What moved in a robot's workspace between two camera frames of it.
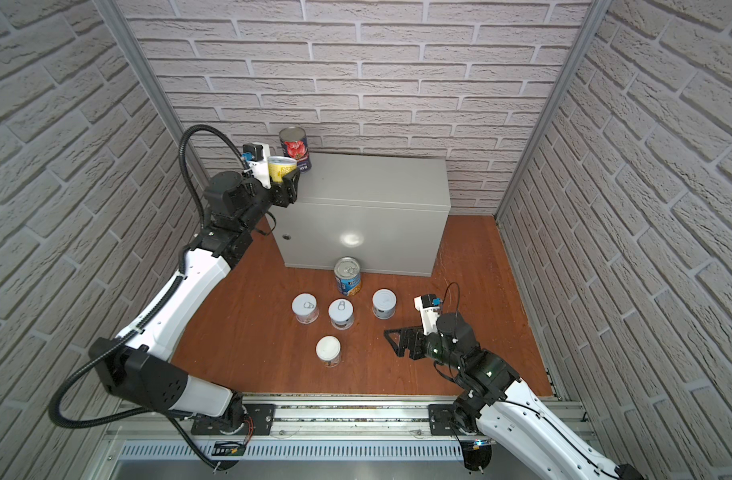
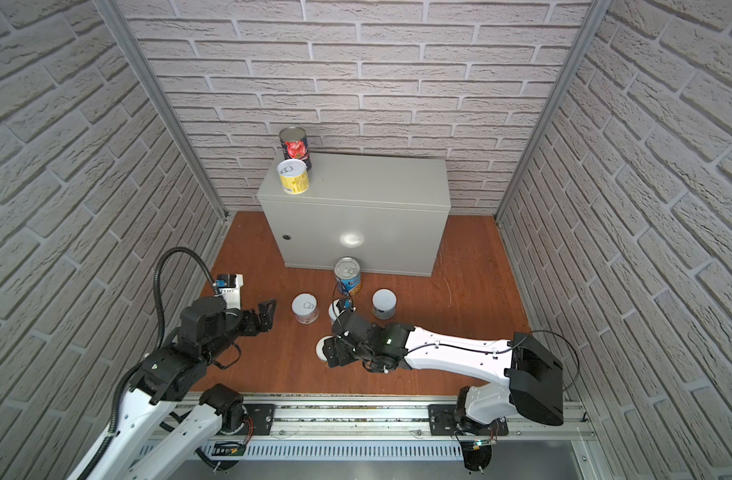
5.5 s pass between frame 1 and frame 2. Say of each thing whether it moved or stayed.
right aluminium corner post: stayed
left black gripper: moved
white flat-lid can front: stayed
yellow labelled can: moved
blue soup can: stayed
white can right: stayed
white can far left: stayed
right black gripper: moved
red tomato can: stayed
